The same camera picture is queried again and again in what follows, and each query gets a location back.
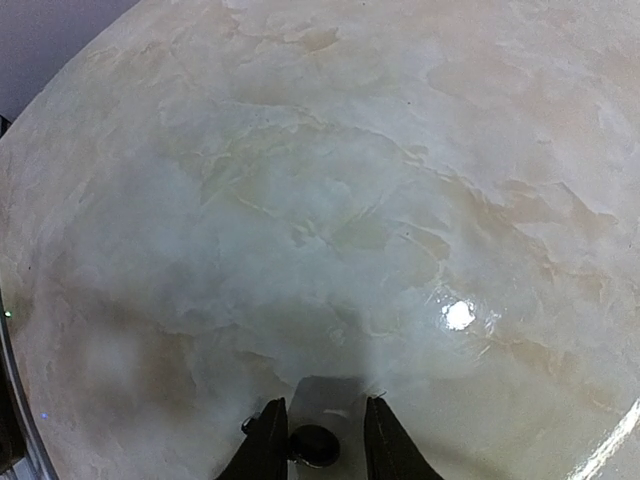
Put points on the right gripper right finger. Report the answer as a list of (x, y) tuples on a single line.
[(389, 451)]

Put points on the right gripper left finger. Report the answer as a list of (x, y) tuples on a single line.
[(263, 455)]

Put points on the black stem earbud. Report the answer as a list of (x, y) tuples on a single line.
[(314, 446)]

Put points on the aluminium front rail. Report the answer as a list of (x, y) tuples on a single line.
[(23, 454)]

